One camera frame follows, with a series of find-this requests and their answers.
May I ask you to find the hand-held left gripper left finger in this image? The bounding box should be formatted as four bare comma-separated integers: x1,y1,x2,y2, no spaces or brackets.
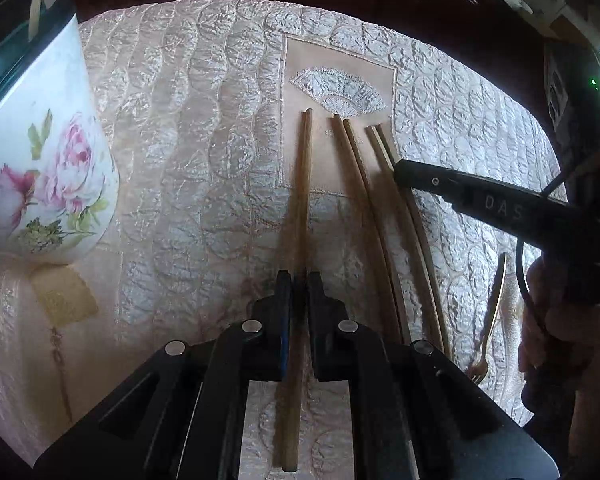
32,270,294,480

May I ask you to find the person's right forearm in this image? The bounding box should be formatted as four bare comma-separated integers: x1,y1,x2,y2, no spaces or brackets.
522,380,600,480

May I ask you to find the black cable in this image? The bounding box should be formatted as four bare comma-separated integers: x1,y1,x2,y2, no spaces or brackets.
516,236,549,334

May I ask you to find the gold metal fork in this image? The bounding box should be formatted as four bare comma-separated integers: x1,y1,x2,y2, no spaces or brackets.
467,252,509,386

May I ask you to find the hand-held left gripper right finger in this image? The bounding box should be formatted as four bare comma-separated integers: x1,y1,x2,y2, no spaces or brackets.
307,270,561,480

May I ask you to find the cream quilted tablecloth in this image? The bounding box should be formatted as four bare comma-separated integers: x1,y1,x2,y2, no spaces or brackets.
0,0,572,467

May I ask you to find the floral utensil holder teal rim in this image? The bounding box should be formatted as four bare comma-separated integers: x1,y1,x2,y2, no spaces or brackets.
0,0,121,267

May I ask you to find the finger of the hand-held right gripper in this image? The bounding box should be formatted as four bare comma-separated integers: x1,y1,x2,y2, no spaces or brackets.
392,159,600,261

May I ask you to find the person's right hand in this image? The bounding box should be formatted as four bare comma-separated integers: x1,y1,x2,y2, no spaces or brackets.
520,260,600,402

